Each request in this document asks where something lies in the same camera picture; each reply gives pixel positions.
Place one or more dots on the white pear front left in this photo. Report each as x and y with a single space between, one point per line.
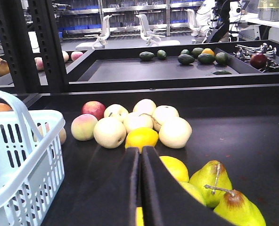
109 132

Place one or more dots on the green pear front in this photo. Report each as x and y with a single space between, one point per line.
237 209

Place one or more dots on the yellow lemon centre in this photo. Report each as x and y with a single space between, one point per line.
141 137

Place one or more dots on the yellow lemon near gripper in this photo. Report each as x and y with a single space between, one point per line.
176 168

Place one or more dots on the green pear rear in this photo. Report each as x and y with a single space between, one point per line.
214 174

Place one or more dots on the red apple in pile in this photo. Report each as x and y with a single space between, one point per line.
94 108

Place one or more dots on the white pear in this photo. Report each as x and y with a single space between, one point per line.
109 132
175 133

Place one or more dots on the light blue plastic basket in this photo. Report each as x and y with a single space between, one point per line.
31 163

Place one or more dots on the dark red pomegranate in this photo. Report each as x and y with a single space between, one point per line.
258 60

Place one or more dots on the pale peach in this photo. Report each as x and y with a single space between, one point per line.
82 127
63 135

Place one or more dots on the black rack upright post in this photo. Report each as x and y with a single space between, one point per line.
18 50

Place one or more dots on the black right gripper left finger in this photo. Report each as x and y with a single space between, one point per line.
113 204

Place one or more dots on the black wooden produce stand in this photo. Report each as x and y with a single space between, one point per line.
234 119

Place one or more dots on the white pear front right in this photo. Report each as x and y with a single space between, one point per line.
175 133

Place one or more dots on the green pear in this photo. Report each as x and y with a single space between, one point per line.
237 209
214 174

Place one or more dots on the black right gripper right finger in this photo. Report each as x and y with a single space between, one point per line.
165 202

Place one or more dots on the pale peach far left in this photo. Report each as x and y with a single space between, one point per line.
63 135

